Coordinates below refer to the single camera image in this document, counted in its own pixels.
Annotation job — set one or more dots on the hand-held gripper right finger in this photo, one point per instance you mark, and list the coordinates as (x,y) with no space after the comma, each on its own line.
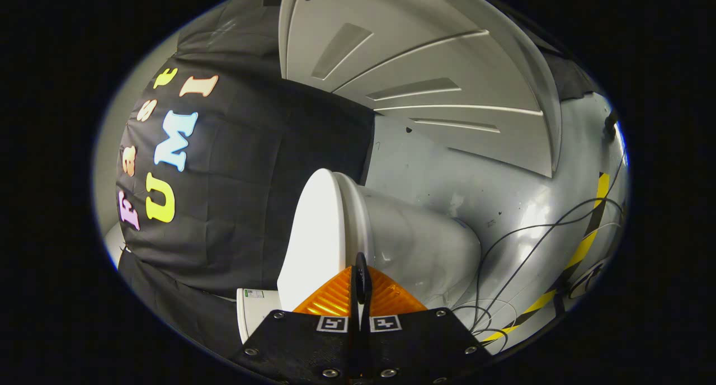
(419,346)

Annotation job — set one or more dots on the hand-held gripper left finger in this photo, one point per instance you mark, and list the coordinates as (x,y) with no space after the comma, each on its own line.
(302,346)

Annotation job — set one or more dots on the white toilet lid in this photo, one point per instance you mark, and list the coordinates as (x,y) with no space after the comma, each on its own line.
(313,234)

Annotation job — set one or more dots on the white toilet tank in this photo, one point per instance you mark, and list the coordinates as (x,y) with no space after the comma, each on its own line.
(254,312)

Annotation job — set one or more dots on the white toilet bowl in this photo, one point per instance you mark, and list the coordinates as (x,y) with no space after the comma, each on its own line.
(414,245)

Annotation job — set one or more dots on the black backdrop cloth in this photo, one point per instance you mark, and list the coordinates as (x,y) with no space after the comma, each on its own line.
(251,195)

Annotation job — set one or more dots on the yellow black hazard tape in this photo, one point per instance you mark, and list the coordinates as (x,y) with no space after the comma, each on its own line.
(582,248)

